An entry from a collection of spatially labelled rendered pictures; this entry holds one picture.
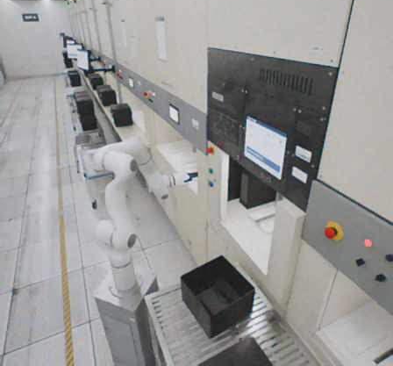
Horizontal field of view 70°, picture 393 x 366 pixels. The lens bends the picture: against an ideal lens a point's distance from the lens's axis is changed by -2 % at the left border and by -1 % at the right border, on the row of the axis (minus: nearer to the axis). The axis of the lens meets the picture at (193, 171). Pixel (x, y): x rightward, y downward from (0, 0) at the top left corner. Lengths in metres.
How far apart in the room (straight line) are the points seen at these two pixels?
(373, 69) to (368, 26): 0.11
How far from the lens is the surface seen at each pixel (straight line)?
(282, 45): 1.18
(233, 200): 2.18
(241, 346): 1.42
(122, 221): 1.44
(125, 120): 4.04
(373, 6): 0.97
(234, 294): 1.69
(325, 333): 1.53
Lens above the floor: 2.09
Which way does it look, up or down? 28 degrees down
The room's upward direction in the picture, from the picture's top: 2 degrees counter-clockwise
